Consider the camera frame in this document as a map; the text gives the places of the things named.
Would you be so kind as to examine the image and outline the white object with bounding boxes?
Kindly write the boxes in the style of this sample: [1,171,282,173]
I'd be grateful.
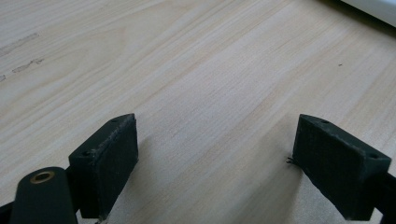
[339,0,396,28]

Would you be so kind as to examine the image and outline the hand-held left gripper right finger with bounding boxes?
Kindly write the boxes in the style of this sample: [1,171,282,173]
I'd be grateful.
[291,113,392,222]

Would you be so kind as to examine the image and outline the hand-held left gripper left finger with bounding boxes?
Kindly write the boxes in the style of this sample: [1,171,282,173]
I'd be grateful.
[67,113,139,220]

